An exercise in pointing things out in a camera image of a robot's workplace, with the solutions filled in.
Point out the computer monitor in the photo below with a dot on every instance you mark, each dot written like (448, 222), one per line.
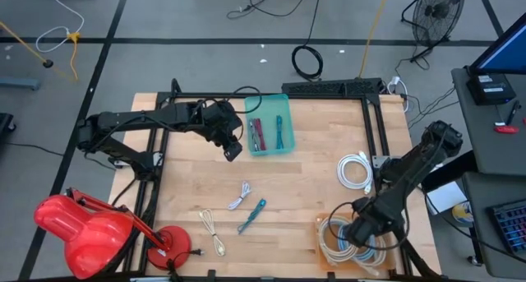
(505, 52)

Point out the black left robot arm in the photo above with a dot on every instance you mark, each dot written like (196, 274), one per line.
(164, 113)

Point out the gray floor bar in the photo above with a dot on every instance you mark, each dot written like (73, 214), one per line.
(18, 83)

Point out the red desk lamp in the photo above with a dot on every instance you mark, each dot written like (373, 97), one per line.
(82, 232)

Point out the teal translucent plastic bin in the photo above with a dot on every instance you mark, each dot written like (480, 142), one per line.
(269, 105)

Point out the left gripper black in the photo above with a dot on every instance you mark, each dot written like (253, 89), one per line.
(222, 121)

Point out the small black computer box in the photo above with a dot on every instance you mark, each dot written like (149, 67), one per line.
(491, 89)

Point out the white power adapter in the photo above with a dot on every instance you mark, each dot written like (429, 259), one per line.
(395, 81)

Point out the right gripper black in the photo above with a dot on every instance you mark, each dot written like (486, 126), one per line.
(370, 222)

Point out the orange translucent plastic bin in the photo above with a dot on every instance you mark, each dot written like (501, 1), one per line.
(328, 269)

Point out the round printed sticker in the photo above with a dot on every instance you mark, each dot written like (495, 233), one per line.
(462, 213)

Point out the black floor fan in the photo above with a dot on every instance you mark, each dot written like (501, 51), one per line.
(437, 10)

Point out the black aluminium table frame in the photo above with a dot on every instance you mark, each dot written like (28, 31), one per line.
(185, 95)

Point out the white paper sheet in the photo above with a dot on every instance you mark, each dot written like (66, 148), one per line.
(446, 200)

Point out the backlit keyboard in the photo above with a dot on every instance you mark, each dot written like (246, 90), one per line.
(511, 228)

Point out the small red object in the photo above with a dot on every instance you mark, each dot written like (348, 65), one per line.
(506, 129)

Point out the dark gray desk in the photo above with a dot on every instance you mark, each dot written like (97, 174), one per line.
(485, 150)
(478, 191)

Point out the black caster foot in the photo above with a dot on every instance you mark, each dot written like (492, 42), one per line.
(6, 123)

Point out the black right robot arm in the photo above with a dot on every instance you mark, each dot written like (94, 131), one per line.
(411, 171)

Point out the black pen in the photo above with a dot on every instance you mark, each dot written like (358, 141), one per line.
(513, 111)

